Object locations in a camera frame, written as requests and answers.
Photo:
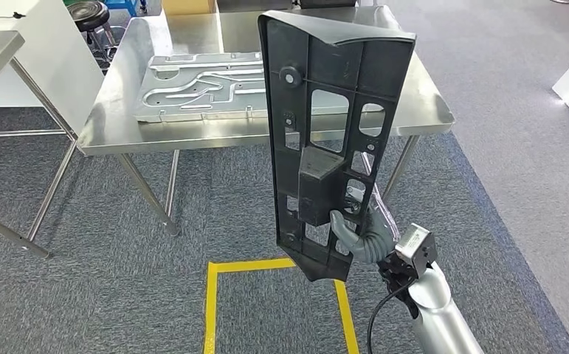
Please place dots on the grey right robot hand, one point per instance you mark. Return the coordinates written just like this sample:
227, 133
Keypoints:
379, 222

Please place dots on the black plastic panel part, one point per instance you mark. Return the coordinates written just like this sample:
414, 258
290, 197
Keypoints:
391, 68

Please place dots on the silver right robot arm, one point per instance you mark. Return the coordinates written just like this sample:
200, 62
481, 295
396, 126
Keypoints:
435, 317

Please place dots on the stainless steel workbench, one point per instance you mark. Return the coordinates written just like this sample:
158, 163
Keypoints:
118, 127

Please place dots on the stamped sheet metal panel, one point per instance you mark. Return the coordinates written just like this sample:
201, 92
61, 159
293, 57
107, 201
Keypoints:
191, 93

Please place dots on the grey storage box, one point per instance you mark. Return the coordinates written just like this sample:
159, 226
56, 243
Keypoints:
255, 5

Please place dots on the brown cardboard box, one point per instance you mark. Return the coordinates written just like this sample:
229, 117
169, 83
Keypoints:
189, 6

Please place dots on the blue cart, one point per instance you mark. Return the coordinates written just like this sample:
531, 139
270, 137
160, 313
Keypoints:
123, 4

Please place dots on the black round stool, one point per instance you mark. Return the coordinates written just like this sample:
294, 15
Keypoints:
87, 12

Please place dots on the white cabinet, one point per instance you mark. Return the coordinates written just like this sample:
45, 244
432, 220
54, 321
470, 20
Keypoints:
44, 58

